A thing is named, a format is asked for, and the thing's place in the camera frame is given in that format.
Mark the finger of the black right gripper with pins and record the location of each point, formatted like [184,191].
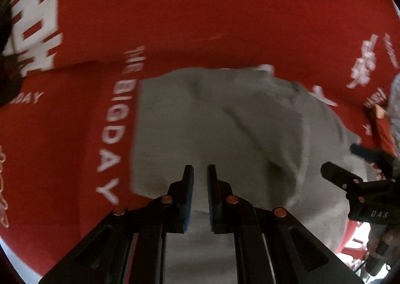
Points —
[372,156]
[339,176]

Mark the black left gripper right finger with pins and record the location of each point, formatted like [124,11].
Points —
[232,214]

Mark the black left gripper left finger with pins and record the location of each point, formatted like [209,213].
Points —
[170,212]

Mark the grey small garment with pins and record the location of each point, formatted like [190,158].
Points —
[267,138]

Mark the red printed bed cover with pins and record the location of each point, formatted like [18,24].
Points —
[67,136]

